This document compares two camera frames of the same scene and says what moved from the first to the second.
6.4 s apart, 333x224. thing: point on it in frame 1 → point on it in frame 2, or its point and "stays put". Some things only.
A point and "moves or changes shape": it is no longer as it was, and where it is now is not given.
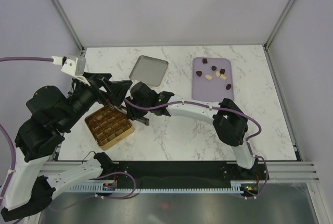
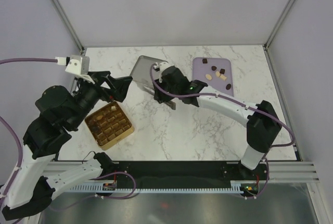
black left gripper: [99, 80] stays put
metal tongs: [140, 119] moves or changes shape
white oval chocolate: [208, 77] stays put
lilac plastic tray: [212, 79] stays put
